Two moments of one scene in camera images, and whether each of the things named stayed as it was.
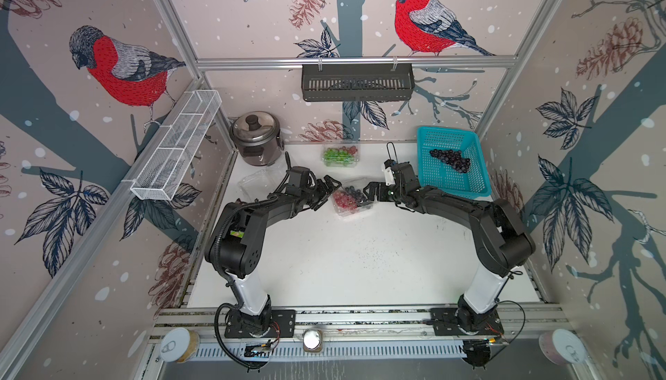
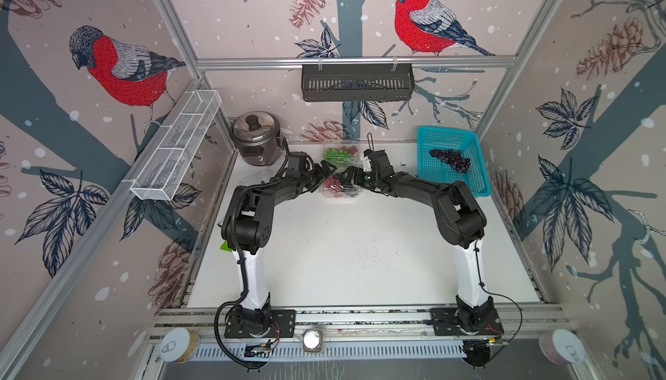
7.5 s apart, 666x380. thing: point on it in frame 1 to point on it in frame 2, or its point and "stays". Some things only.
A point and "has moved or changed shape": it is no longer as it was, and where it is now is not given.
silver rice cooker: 257,137 stays
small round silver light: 312,340 stays
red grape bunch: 351,150 stays
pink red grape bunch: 344,199 has moved or changed shape
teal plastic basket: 452,160 stays
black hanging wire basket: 357,82 stays
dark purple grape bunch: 453,158 stays
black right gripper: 381,196 to 358,179
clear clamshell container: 349,201 has moved or changed shape
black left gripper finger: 329,181 to 328,168
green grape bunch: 334,156 stays
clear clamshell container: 341,155 stays
